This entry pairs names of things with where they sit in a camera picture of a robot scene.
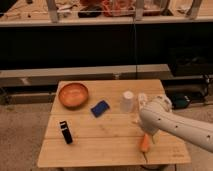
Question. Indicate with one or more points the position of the black bag on floor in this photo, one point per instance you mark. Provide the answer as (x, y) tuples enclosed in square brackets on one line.
[(180, 101)]

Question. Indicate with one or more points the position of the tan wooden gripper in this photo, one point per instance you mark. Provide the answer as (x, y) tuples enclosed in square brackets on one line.
[(154, 138)]

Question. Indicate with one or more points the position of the orange pepper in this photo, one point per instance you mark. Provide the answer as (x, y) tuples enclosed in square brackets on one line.
[(145, 143)]

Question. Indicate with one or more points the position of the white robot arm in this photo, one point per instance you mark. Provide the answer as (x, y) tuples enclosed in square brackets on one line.
[(157, 115)]

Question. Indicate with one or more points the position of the white upside-down cup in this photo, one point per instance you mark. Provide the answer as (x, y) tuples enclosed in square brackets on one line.
[(127, 101)]

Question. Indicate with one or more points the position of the white plastic bottle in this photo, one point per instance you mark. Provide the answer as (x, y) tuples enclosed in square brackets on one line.
[(142, 101)]

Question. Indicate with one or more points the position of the long wooden bench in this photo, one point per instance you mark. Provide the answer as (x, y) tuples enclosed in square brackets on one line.
[(51, 76)]

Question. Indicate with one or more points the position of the wooden folding table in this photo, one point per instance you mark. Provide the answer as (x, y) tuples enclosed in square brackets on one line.
[(111, 139)]

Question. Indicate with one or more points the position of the orange ceramic bowl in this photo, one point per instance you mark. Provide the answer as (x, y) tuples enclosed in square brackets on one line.
[(73, 95)]

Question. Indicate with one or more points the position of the blue sponge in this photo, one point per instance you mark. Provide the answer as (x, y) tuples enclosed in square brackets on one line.
[(100, 108)]

